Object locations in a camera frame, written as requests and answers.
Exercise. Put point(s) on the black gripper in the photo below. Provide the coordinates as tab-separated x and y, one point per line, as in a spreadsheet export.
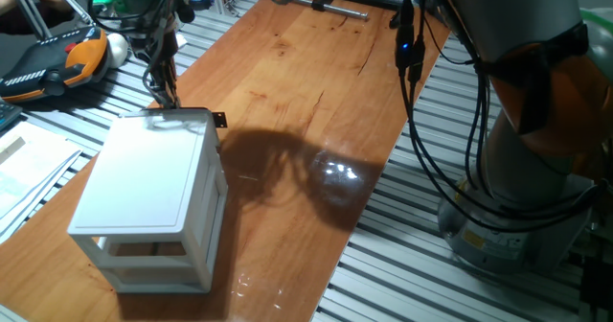
160	51

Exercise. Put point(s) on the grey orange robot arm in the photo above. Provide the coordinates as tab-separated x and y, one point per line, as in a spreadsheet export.
517	6

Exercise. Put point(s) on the white round object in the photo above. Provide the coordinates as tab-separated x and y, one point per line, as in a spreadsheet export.
117	49

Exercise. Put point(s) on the orange black teach pendant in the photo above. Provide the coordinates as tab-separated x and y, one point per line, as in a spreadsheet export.
52	68

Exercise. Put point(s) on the brown wooden board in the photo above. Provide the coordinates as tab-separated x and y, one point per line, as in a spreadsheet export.
297	73

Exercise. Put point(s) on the white paper stack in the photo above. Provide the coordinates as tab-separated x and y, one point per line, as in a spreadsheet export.
33	178

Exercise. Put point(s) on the white drawer cabinet frame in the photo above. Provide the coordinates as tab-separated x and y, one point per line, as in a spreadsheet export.
143	188

